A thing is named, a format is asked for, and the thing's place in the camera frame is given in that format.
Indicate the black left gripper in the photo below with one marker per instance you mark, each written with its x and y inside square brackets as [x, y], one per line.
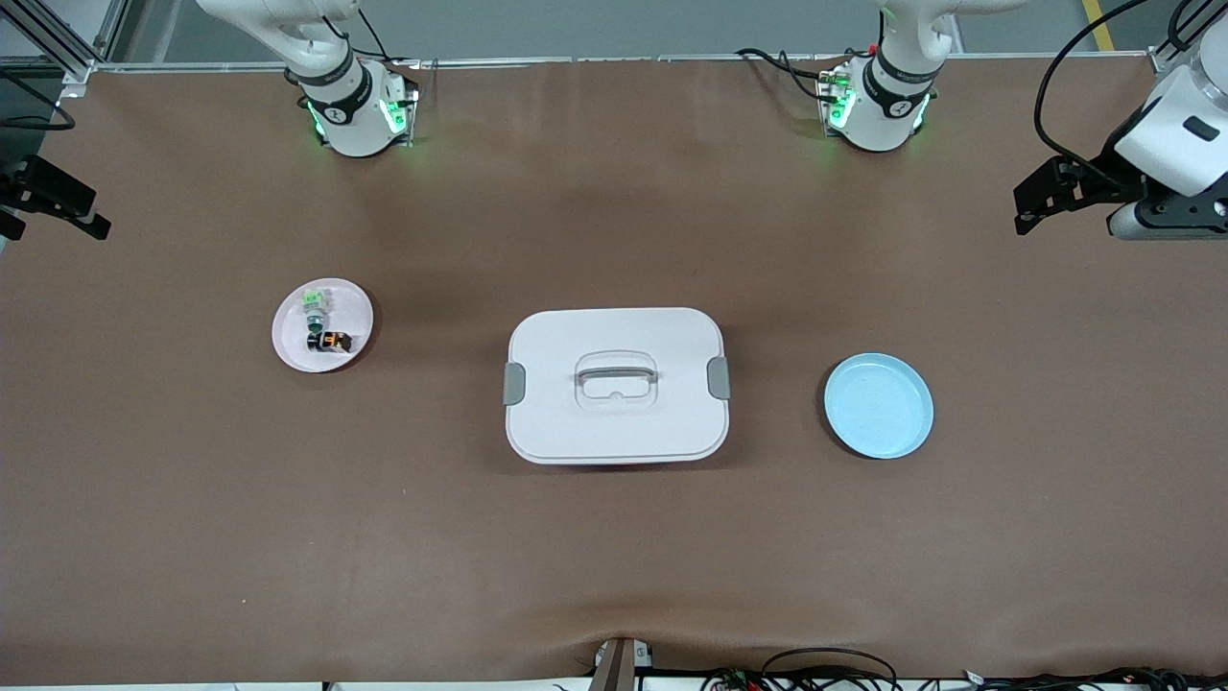
[1099, 181]

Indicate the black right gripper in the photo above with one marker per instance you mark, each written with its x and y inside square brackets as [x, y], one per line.
[36, 184]

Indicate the orange push-button switch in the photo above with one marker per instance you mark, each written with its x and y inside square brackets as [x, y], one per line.
[331, 341]

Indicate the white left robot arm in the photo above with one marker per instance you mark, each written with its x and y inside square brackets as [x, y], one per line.
[887, 106]

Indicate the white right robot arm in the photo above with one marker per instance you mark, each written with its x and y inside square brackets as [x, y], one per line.
[345, 106]

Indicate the white lidded storage box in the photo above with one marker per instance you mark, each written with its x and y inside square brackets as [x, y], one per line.
[576, 422]

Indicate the pale pink round plate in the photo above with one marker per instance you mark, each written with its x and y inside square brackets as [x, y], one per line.
[293, 341]

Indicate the light blue round plate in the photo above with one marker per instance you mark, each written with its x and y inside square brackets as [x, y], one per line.
[878, 408]

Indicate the brown table mat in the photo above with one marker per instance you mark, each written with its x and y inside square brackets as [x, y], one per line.
[614, 557]

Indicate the aluminium frame structure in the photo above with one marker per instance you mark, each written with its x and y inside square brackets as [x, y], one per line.
[58, 43]

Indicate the aluminium frame bracket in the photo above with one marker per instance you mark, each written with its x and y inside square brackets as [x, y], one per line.
[1166, 58]

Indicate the green push-button switch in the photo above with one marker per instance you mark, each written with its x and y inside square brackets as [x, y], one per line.
[314, 302]

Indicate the aluminium table edge rail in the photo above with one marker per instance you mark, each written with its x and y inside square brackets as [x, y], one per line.
[624, 60]

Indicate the metal mount post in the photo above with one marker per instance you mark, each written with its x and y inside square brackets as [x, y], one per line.
[614, 672]

